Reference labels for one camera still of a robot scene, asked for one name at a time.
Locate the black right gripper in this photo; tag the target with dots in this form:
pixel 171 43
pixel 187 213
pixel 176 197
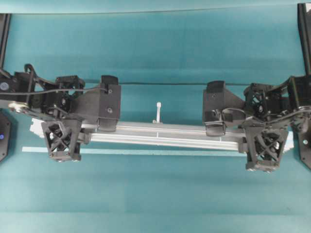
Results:
pixel 217 97

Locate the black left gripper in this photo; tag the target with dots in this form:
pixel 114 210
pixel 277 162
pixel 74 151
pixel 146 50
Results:
pixel 104 106

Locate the large aluminium extrusion rail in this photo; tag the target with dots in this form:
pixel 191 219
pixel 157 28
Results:
pixel 186 136

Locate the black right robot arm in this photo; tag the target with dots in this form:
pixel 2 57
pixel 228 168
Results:
pixel 263 106

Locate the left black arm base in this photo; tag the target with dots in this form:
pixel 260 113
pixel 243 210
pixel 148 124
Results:
pixel 5 132

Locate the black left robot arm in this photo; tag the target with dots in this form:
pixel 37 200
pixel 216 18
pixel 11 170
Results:
pixel 66 98

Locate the white zip tie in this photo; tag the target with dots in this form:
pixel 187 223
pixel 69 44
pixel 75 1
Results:
pixel 158 114

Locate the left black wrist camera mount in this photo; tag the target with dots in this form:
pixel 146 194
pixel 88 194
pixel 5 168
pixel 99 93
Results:
pixel 61 138

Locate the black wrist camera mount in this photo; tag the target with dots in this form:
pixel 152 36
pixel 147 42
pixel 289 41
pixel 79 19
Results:
pixel 61 138
pixel 265 144

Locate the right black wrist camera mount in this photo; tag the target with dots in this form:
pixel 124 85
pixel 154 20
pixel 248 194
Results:
pixel 265 144

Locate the right black frame post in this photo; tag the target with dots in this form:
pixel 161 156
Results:
pixel 304 28

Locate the black frame post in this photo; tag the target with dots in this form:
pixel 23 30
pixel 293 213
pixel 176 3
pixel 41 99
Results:
pixel 4 31
pixel 304 28

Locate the left black frame post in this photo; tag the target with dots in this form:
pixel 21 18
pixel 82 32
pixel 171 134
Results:
pixel 4 31

